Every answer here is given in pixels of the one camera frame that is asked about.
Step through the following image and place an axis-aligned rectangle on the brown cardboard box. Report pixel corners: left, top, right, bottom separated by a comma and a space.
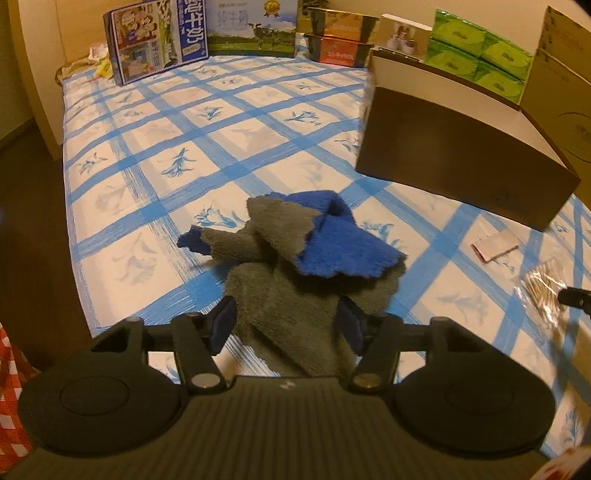
355, 48, 583, 232

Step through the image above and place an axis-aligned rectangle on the beige wooden headboard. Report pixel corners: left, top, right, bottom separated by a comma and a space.
8, 0, 66, 161

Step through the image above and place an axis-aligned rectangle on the yellow plastic wrapper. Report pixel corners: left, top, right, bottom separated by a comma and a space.
54, 41, 113, 85

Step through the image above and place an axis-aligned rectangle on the green white milk box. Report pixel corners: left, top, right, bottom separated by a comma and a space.
205, 0, 299, 59

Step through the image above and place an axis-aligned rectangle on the grey blue towel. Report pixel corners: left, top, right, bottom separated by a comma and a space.
177, 188, 408, 378

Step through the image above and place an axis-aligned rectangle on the large cardboard carton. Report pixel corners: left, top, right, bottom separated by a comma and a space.
519, 4, 591, 205

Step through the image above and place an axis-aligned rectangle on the orange black box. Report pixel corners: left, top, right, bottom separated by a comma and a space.
304, 6, 380, 43
306, 34, 374, 68

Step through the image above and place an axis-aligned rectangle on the clear plastic packet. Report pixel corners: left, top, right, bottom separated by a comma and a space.
518, 260, 572, 327

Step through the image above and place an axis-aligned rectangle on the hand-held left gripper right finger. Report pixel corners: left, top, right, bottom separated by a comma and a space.
335, 298, 492, 394

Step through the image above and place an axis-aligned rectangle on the red checkered cloth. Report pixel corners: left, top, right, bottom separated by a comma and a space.
0, 320, 36, 463

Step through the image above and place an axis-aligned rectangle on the blue checkered bed sheet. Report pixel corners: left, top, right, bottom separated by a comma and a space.
59, 44, 591, 459

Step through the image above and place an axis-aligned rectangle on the white picture box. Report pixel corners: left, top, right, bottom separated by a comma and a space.
368, 13, 435, 64

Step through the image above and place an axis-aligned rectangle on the blue printed milk carton box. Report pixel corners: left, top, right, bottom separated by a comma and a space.
102, 0, 209, 87

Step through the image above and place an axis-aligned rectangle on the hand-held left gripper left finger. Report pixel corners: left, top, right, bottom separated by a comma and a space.
91, 296, 238, 394

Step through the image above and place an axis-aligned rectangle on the stack of green tissue packs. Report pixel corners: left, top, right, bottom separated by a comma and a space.
424, 8, 537, 105

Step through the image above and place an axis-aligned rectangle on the small white red paper packet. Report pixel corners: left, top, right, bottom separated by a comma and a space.
470, 230, 521, 265

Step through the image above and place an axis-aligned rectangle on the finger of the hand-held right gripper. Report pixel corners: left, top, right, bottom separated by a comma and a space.
558, 286, 591, 318

